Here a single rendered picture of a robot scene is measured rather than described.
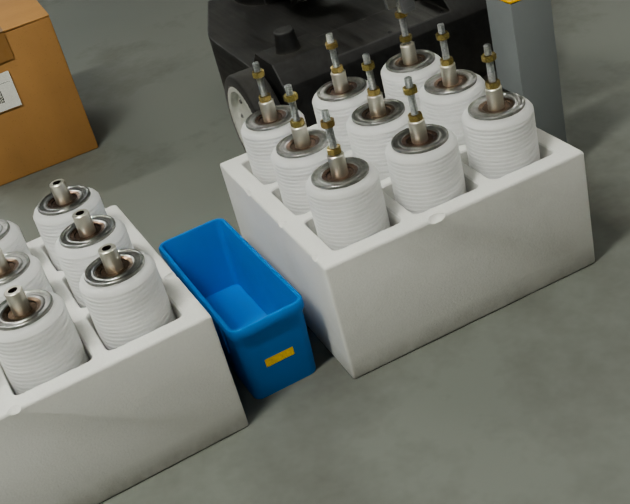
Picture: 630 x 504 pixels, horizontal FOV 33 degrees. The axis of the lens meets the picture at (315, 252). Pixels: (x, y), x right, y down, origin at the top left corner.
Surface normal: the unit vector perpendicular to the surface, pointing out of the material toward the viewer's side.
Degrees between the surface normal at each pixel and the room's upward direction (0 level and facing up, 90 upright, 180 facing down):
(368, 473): 0
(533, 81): 90
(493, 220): 90
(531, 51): 90
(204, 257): 88
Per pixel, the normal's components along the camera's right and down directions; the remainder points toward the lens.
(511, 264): 0.41, 0.40
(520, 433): -0.22, -0.82
